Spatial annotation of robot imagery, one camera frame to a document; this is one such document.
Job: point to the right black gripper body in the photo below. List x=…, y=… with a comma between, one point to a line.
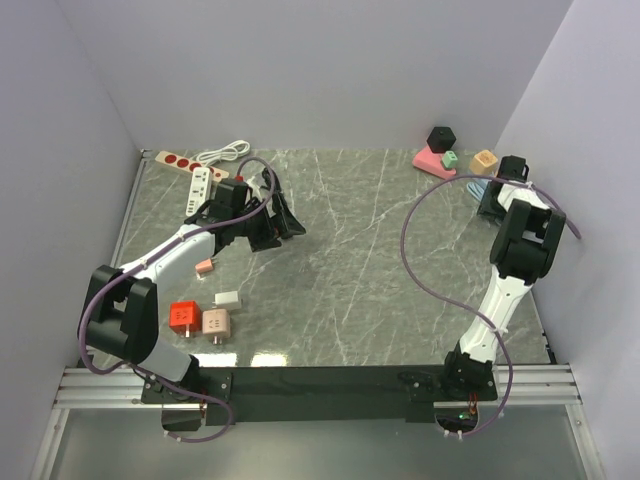
x=489, y=208

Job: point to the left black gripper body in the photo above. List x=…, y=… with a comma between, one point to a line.
x=260, y=229

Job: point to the orange cube adapter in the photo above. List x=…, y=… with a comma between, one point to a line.
x=484, y=163

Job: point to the blue power strip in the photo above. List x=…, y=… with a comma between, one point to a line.
x=477, y=187

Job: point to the beige red power strip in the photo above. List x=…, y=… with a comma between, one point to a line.
x=186, y=166

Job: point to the small pink plug adapter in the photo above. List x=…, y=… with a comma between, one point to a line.
x=205, y=267

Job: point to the white charger plug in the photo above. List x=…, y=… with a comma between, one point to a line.
x=230, y=300

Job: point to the beige pink cube adapter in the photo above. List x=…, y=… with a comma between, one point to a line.
x=216, y=325

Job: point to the red cube plug adapter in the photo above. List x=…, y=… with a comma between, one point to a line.
x=185, y=318

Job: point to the white usb power strip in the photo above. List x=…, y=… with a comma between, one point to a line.
x=199, y=190

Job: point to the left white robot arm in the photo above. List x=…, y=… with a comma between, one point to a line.
x=121, y=311

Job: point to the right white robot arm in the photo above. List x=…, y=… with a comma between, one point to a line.
x=522, y=253

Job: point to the green plug adapter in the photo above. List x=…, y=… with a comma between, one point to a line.
x=449, y=160

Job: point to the black cube adapter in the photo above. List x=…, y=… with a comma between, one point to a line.
x=441, y=139

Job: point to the pink power strip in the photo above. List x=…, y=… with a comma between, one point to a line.
x=431, y=163

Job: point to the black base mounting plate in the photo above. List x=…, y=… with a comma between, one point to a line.
x=275, y=394

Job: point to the aluminium rail frame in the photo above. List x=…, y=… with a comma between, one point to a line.
x=124, y=386

